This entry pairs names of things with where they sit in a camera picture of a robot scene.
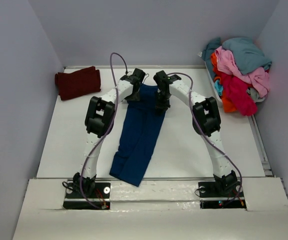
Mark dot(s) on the light blue t shirt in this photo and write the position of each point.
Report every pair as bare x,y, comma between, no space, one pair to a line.
218,86

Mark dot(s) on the magenta t shirt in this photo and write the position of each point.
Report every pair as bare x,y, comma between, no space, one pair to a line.
235,90

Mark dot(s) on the orange t shirt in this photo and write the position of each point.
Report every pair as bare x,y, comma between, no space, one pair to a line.
228,106

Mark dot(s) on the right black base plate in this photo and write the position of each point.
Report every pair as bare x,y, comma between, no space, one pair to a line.
211,198

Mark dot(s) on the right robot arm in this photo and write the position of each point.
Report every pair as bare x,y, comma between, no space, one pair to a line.
206,122

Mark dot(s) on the grey blue t shirt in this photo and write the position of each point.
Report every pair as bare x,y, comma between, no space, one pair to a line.
248,57

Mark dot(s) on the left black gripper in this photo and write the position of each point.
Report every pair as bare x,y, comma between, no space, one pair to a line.
134,98

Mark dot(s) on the navy blue t shirt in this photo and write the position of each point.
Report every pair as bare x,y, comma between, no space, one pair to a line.
138,138

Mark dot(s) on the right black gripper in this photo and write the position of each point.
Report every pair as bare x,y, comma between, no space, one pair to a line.
163,106

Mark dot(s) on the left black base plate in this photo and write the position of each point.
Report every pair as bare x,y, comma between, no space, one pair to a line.
97,199

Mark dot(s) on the light pink t shirt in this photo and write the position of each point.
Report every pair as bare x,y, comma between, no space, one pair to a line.
258,78

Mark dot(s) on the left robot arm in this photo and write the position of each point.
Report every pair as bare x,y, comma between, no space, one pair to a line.
99,121

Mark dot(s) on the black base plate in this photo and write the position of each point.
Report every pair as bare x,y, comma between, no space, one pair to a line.
211,198
97,199

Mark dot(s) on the folded dark red shirt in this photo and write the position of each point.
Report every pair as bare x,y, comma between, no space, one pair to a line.
78,83

